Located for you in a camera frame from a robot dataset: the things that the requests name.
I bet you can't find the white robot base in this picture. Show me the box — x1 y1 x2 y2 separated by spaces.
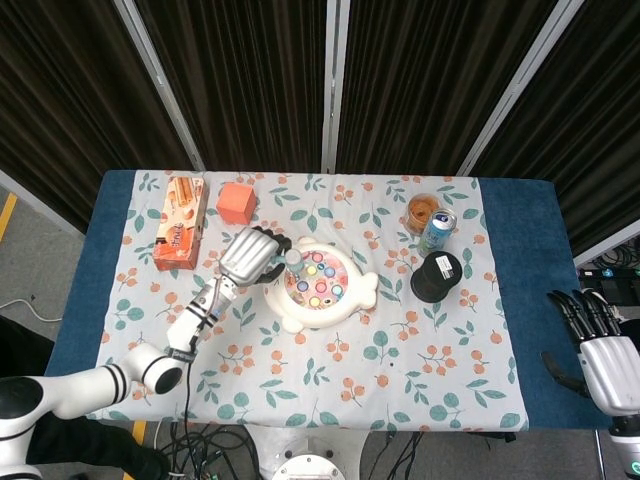
244 424 371 480

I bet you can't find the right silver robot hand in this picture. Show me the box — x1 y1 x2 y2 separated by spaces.
541 288 640 417

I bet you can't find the teal toy hammer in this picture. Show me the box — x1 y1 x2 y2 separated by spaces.
271 248 307 275

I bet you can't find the blue RIO drink can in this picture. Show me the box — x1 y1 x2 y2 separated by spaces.
417 208 459 259

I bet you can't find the orange foam cube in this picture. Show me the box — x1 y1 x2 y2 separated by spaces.
215 182 259 225

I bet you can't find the black mesh pen holder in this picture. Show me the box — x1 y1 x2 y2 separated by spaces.
410 250 464 303

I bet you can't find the orange biscuit box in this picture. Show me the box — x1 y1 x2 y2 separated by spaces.
152 174 210 272

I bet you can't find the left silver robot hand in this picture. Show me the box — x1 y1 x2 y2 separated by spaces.
218 225 294 289

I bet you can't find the floral fruit print tablecloth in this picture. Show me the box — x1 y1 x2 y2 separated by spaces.
97 169 529 432

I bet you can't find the blue table cover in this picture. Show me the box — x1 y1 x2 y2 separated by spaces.
44 169 614 431

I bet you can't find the white floor cable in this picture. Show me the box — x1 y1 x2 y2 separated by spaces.
0 298 62 322

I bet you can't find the clear jar of rubber bands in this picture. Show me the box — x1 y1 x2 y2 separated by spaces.
404 193 441 236

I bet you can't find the black cable bundle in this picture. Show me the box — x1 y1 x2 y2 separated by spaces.
154 419 261 480

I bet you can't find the white fishing toy game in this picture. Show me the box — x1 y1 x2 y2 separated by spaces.
263 236 379 333

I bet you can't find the dark folding screen panel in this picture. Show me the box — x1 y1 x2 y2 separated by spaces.
469 0 640 256
134 0 334 171
337 0 556 176
0 0 201 234

